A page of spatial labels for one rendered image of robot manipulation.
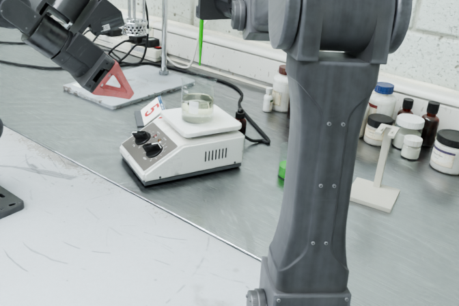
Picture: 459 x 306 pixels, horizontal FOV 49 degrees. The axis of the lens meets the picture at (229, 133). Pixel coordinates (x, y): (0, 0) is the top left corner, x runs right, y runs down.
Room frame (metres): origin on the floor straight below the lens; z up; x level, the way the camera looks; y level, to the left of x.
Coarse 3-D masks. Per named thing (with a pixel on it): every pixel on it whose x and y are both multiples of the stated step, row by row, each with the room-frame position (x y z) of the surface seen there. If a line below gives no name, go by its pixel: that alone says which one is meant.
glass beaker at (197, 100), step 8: (192, 72) 0.89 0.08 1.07; (184, 80) 0.86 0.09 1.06; (192, 80) 0.88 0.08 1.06; (200, 80) 0.88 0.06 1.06; (208, 80) 0.88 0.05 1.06; (216, 80) 0.85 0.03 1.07; (184, 88) 0.83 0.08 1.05; (192, 88) 0.82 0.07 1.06; (200, 88) 0.82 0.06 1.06; (208, 88) 0.83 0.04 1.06; (184, 96) 0.83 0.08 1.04; (192, 96) 0.82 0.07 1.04; (200, 96) 0.82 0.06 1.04; (208, 96) 0.83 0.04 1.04; (184, 104) 0.83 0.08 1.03; (192, 104) 0.82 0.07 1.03; (200, 104) 0.82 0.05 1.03; (208, 104) 0.83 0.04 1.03; (184, 112) 0.83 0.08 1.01; (192, 112) 0.82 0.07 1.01; (200, 112) 0.82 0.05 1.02; (208, 112) 0.83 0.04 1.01; (184, 120) 0.83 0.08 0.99; (192, 120) 0.82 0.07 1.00; (200, 120) 0.82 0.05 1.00; (208, 120) 0.83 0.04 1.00
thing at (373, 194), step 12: (396, 132) 0.78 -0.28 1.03; (384, 144) 0.80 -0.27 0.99; (384, 156) 0.79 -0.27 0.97; (384, 168) 0.80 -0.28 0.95; (360, 180) 0.82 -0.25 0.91; (360, 192) 0.77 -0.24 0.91; (372, 192) 0.78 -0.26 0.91; (384, 192) 0.78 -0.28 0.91; (396, 192) 0.78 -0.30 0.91; (372, 204) 0.74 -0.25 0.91; (384, 204) 0.74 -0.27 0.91
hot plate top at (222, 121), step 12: (180, 108) 0.91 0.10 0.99; (216, 108) 0.92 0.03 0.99; (168, 120) 0.85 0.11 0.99; (180, 120) 0.85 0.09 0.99; (216, 120) 0.86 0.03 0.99; (228, 120) 0.86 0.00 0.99; (180, 132) 0.80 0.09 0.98; (192, 132) 0.80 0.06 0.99; (204, 132) 0.81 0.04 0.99; (216, 132) 0.82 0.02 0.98
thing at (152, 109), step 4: (156, 100) 1.08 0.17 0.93; (152, 104) 1.08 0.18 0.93; (156, 104) 1.06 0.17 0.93; (144, 108) 1.09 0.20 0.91; (148, 108) 1.07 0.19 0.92; (152, 108) 1.06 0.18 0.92; (156, 108) 1.04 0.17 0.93; (160, 108) 1.03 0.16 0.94; (144, 112) 1.06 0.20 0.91; (148, 112) 1.05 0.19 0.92; (152, 112) 1.04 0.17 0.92; (156, 112) 1.02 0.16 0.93; (144, 116) 1.04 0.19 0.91; (148, 116) 1.03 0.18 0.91; (152, 116) 1.02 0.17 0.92; (148, 120) 1.01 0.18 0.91
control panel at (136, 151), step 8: (144, 128) 0.87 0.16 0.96; (152, 128) 0.86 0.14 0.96; (152, 136) 0.84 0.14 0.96; (160, 136) 0.83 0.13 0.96; (128, 144) 0.84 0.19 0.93; (136, 144) 0.83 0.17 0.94; (168, 144) 0.80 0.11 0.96; (128, 152) 0.81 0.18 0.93; (136, 152) 0.81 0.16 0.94; (144, 152) 0.80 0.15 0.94; (168, 152) 0.77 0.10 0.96; (136, 160) 0.78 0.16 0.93; (144, 160) 0.78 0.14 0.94; (152, 160) 0.77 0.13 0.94; (144, 168) 0.76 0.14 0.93
